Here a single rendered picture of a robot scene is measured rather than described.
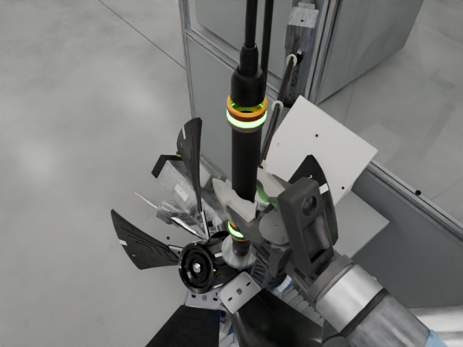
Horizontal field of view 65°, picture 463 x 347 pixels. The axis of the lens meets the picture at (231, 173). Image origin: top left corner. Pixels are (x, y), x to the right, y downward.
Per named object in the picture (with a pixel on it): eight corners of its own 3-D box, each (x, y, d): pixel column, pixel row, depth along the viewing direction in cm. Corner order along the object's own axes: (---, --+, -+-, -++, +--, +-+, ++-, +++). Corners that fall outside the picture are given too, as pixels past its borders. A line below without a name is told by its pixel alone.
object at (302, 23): (290, 30, 105) (293, 1, 98) (314, 34, 104) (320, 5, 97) (283, 50, 99) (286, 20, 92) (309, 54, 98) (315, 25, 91)
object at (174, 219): (214, 248, 101) (137, 196, 120) (217, 241, 100) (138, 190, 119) (209, 249, 99) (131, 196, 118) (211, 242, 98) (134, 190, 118)
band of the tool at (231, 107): (233, 104, 43) (233, 85, 41) (269, 111, 43) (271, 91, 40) (222, 130, 41) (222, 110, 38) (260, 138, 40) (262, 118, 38)
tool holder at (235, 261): (230, 222, 72) (229, 193, 64) (264, 230, 71) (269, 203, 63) (216, 263, 67) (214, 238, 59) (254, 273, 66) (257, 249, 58)
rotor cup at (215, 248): (214, 221, 97) (180, 226, 87) (258, 246, 89) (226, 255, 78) (200, 270, 100) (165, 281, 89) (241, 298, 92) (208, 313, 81)
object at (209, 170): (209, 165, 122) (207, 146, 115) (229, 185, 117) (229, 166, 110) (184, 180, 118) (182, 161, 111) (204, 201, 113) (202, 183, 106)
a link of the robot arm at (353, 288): (348, 321, 39) (395, 275, 42) (316, 289, 41) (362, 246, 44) (333, 339, 45) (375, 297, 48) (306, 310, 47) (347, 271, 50)
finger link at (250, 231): (218, 218, 50) (270, 257, 46) (218, 212, 49) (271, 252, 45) (240, 196, 52) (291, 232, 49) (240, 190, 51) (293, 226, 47)
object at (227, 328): (228, 315, 114) (235, 296, 113) (243, 327, 111) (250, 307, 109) (211, 324, 108) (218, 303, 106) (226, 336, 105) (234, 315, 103)
